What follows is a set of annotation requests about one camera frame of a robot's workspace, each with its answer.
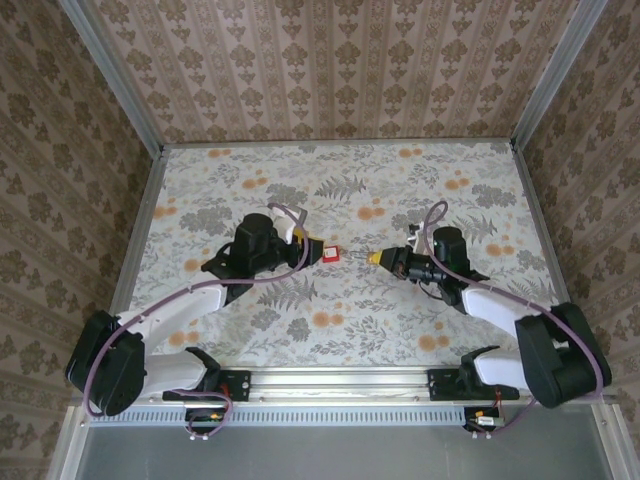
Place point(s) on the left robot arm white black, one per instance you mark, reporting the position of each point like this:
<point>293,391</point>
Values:
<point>160,310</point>

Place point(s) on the right aluminium frame post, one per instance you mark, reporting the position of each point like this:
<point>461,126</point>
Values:
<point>552,70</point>

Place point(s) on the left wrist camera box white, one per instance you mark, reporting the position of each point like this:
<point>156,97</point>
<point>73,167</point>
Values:
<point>287,225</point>

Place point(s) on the aluminium table rail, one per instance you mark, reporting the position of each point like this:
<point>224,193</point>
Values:
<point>340,142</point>
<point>145,215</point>
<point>530,200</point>

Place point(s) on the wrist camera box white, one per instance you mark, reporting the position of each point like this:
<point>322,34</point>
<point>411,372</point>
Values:
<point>416,235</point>
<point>287,225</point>

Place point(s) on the left side aluminium table rail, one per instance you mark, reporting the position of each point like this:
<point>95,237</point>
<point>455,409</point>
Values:
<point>145,215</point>

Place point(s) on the aluminium mounting rail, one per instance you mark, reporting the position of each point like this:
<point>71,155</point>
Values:
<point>340,385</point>

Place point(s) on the back aluminium table rail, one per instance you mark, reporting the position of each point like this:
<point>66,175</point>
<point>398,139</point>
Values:
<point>340,142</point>

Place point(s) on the left aluminium frame post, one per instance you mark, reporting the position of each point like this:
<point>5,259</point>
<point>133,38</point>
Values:
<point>112,80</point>

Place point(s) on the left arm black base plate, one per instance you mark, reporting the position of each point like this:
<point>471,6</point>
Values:
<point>241,385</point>

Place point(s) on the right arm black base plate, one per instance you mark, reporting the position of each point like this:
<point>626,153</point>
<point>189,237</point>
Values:
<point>440,385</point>

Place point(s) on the red padlock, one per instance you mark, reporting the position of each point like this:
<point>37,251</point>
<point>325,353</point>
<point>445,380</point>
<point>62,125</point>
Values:
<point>330,254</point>

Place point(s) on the right side aluminium table rail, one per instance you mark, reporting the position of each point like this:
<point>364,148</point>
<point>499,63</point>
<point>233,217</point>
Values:
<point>530,200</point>

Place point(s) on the grey metal panel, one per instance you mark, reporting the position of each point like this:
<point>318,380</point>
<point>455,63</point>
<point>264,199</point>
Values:
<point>325,455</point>

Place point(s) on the aluminium frame post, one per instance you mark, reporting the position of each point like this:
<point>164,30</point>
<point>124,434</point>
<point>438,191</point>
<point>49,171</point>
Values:
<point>112,80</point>
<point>552,70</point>

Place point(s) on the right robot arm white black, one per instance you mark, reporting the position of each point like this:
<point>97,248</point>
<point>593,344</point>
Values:
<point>550,345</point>

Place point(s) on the floral table cover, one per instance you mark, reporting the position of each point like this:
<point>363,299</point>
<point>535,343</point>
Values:
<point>350,320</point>

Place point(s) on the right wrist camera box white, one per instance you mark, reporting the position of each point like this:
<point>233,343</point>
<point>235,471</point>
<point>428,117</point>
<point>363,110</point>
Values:
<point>416,235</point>

